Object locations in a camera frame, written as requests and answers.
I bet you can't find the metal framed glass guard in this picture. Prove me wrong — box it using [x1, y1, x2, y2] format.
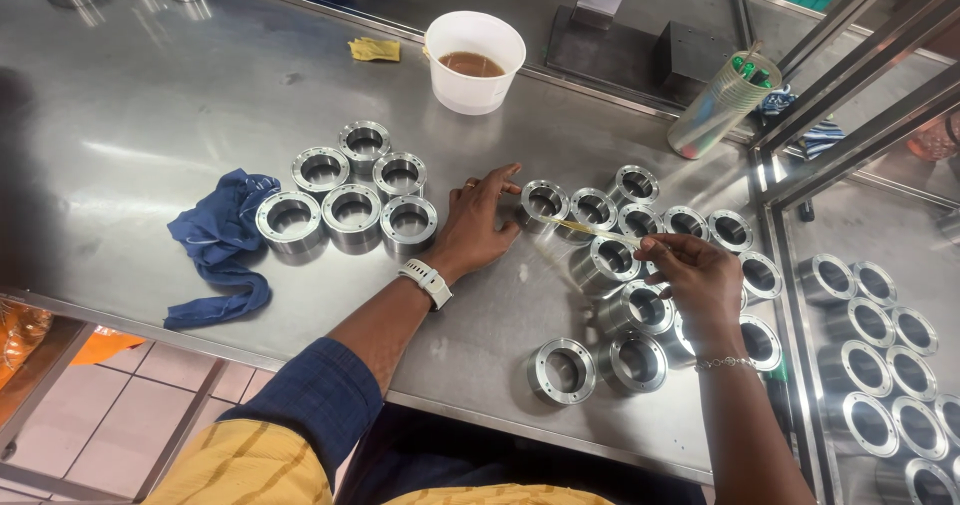
[748, 0, 960, 505]

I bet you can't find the white plastic cup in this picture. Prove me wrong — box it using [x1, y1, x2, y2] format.
[423, 10, 528, 117]

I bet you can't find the silver chain bracelet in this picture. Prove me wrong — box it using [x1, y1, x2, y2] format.
[693, 355, 759, 374]

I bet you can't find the thin yellowish brush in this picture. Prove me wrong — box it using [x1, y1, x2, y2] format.
[535, 214, 648, 249]

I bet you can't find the person's right hand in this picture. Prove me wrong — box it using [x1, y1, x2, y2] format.
[633, 232, 748, 361]

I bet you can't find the clear ribbed plastic bottle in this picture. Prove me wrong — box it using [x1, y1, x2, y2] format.
[666, 49, 784, 162]

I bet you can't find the white wrist watch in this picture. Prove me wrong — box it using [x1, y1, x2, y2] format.
[396, 257, 455, 312]

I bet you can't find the orange plastic bag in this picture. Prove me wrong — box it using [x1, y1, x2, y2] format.
[0, 298, 148, 410]

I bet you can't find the cluster of steel flanged rings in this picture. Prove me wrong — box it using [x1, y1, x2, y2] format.
[254, 120, 441, 259]
[526, 163, 786, 407]
[795, 253, 960, 505]

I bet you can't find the person's left hand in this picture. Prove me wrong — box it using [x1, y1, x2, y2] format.
[423, 162, 525, 282]

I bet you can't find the yellow striped garment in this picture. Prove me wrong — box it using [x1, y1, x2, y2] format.
[141, 418, 618, 505]

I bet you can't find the dark metal press fixture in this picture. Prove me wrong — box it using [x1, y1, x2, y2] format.
[544, 0, 741, 110]

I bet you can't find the brown liquid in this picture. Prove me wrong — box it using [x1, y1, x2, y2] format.
[438, 51, 507, 79]

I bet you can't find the striped blue white cloth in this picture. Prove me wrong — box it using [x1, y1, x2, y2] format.
[757, 85, 846, 161]

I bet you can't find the blue checked sleeve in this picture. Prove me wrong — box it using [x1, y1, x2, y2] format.
[216, 337, 385, 493]

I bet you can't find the yellow rag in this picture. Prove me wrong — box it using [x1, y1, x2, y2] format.
[346, 37, 402, 64]

